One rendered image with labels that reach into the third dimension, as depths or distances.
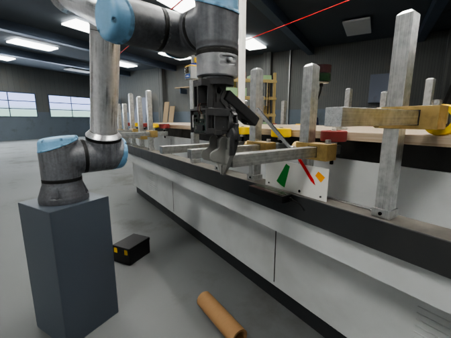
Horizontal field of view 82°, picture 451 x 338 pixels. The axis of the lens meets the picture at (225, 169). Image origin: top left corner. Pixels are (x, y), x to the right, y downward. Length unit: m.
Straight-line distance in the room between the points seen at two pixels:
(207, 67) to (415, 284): 0.69
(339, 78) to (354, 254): 9.16
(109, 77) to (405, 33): 0.98
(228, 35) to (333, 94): 9.29
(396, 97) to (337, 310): 0.86
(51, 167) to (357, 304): 1.29
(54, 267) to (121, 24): 0.96
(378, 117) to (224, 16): 0.34
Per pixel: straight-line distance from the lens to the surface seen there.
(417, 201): 0.96
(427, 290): 0.81
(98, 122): 1.24
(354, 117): 0.47
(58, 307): 1.37
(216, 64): 0.56
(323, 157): 0.81
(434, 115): 0.69
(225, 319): 1.32
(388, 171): 0.74
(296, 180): 0.88
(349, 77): 9.83
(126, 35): 0.61
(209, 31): 0.57
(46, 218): 1.21
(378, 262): 0.83
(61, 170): 1.23
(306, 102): 0.86
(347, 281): 1.17
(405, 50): 0.74
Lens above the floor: 0.94
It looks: 11 degrees down
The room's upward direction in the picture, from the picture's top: straight up
